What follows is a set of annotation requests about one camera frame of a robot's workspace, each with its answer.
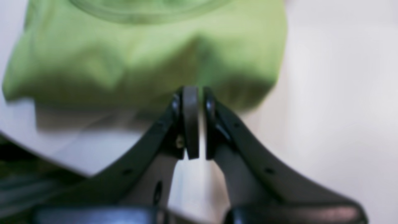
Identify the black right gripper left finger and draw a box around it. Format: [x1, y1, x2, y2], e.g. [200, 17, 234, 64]
[31, 86, 199, 224]

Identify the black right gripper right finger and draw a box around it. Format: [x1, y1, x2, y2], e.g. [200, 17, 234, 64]
[203, 87, 368, 224]

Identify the green T-shirt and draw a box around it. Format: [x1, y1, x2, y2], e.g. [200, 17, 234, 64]
[2, 0, 287, 111]

